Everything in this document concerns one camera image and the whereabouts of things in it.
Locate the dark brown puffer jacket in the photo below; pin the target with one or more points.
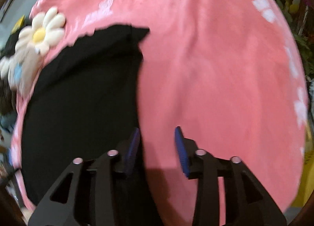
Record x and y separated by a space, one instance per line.
7 98

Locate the black clothing pile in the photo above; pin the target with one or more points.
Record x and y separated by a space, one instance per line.
9 48

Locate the pink fleece blanket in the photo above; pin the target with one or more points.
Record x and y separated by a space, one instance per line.
228 72

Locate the cream daisy flower pillow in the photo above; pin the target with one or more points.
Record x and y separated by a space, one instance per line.
45 32

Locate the cream flower pillow behind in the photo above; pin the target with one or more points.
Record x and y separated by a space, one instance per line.
4 67

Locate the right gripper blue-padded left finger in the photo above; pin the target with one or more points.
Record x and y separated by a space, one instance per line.
93 192

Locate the black garment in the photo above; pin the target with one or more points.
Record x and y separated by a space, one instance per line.
83 105

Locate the beige seal plush pillow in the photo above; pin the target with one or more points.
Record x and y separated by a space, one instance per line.
23 70

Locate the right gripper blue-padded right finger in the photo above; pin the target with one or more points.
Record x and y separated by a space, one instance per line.
246 200

